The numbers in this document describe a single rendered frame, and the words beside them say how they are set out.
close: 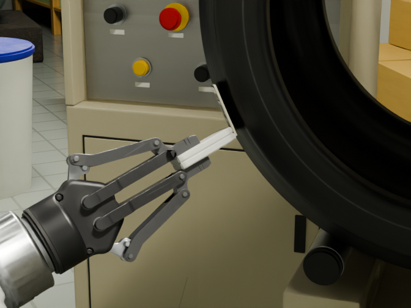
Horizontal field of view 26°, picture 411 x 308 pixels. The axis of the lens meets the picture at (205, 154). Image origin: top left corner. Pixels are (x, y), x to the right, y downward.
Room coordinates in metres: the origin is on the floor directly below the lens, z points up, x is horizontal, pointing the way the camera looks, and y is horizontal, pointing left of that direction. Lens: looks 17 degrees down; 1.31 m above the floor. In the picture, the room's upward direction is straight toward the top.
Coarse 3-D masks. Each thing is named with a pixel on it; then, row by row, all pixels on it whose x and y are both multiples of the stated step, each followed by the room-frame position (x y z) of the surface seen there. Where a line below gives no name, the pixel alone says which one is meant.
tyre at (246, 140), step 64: (256, 0) 0.91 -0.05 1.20; (320, 0) 1.19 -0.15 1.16; (256, 64) 0.91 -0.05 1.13; (320, 64) 1.18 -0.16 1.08; (256, 128) 0.92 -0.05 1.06; (320, 128) 1.15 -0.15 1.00; (384, 128) 1.15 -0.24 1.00; (320, 192) 0.90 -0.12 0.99; (384, 192) 0.89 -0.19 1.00; (384, 256) 0.90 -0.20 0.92
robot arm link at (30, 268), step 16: (0, 224) 0.81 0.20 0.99; (16, 224) 0.80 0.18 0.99; (0, 240) 0.79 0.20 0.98; (16, 240) 0.79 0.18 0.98; (32, 240) 0.79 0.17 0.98; (0, 256) 0.78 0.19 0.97; (16, 256) 0.78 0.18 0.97; (32, 256) 0.79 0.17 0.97; (48, 256) 0.81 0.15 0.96; (0, 272) 0.77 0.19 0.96; (16, 272) 0.78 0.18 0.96; (32, 272) 0.78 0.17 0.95; (48, 272) 0.79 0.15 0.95; (16, 288) 0.78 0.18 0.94; (32, 288) 0.79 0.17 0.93; (16, 304) 0.78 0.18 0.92
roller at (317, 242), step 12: (324, 240) 0.94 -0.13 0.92; (336, 240) 0.94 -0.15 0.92; (312, 252) 0.92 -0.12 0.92; (324, 252) 0.91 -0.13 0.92; (336, 252) 0.92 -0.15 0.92; (348, 252) 0.95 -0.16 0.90; (312, 264) 0.92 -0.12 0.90; (324, 264) 0.91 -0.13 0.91; (336, 264) 0.91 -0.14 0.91; (312, 276) 0.92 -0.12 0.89; (324, 276) 0.91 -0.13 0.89; (336, 276) 0.91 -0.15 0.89
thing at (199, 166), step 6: (198, 162) 0.91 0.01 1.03; (204, 162) 0.91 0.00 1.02; (210, 162) 0.91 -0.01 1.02; (186, 168) 0.90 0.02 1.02; (192, 168) 0.90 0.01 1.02; (198, 168) 0.90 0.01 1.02; (204, 168) 0.91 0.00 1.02; (192, 174) 0.90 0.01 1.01; (186, 180) 0.90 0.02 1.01; (180, 186) 0.89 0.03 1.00; (186, 186) 0.89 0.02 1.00; (174, 192) 0.90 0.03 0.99
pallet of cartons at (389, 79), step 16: (400, 0) 5.25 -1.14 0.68; (400, 16) 5.24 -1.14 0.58; (400, 32) 5.23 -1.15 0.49; (384, 48) 5.18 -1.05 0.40; (400, 48) 5.18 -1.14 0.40; (384, 64) 4.69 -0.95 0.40; (400, 64) 4.69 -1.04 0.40; (384, 80) 4.64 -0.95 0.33; (400, 80) 4.45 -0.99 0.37; (384, 96) 4.63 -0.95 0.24; (400, 96) 4.43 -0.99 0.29; (400, 112) 4.42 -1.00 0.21
